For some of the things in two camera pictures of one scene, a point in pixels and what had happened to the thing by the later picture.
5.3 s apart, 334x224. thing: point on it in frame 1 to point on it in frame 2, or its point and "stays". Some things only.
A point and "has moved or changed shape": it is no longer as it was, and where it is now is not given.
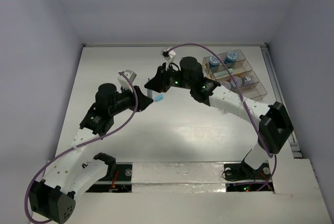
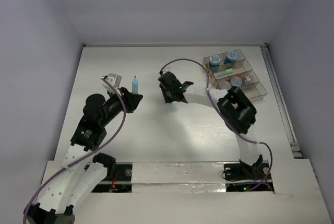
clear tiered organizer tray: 246,78 stays
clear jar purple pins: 247,80 stays
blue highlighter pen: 150,93 has moved or changed shape
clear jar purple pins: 228,85 stays
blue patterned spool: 214,62 stays
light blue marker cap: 159,97 to 171,104
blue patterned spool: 231,56 stays
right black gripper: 159,82 to 167,97
